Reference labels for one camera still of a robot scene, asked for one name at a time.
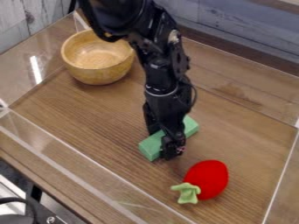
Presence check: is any clear acrylic tray wall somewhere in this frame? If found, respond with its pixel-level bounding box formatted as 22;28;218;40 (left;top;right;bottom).
0;100;195;224

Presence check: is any brown wooden bowl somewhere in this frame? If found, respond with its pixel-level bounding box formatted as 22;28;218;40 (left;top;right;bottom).
60;29;137;85

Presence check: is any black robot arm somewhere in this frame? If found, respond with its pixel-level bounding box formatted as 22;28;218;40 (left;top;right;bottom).
78;0;198;160

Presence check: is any green rectangular block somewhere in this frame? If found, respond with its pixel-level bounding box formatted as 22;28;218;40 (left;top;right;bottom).
138;115;201;162

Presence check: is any red plush strawberry toy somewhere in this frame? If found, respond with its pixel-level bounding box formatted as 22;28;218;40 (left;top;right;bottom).
171;160;230;204

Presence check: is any black cable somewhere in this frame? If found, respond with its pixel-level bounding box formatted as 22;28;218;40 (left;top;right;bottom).
0;196;40;224

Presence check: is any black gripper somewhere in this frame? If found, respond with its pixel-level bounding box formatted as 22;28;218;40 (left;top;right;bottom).
143;86;193;160

